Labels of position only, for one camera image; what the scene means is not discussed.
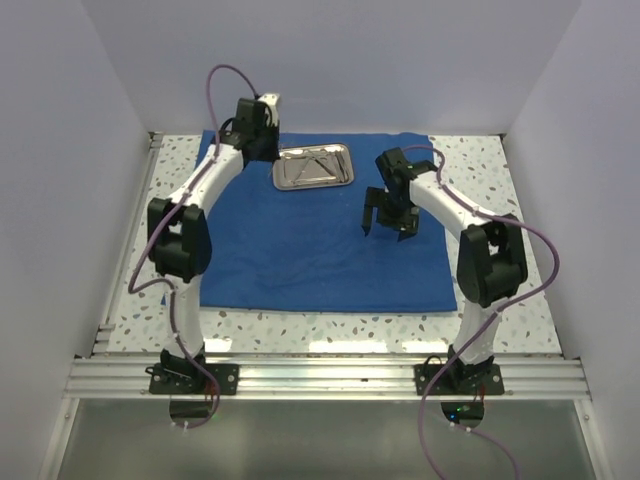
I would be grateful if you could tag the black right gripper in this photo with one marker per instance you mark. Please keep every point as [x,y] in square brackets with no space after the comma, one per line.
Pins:
[408,223]

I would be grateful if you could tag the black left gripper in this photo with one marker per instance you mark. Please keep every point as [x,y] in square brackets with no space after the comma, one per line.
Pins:
[274,153]

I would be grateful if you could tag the steel surgical scissors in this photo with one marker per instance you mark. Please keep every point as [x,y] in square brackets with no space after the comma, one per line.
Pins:
[314,158]

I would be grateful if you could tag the stainless steel instrument tray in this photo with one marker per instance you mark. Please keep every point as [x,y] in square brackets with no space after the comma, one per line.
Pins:
[286,169]

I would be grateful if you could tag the blue surgical drape cloth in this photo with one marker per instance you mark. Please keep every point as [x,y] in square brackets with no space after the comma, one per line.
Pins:
[305,250]

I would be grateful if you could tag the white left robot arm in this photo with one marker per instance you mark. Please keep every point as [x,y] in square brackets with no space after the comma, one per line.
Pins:
[179,241]

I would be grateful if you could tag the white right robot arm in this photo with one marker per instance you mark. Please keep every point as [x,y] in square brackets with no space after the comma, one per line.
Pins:
[491,264]

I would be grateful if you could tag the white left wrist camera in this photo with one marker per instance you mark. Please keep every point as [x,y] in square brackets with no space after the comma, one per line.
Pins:
[271,100]

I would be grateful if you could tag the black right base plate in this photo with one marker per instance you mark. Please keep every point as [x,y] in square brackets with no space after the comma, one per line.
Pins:
[458,380]

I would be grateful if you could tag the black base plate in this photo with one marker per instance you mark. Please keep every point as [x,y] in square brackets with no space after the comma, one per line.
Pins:
[164,382]
[458,380]

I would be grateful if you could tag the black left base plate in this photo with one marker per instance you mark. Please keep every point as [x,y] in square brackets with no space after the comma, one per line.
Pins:
[164,382]

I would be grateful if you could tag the aluminium mounting rail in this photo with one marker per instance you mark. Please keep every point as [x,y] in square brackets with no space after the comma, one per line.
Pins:
[314,358]

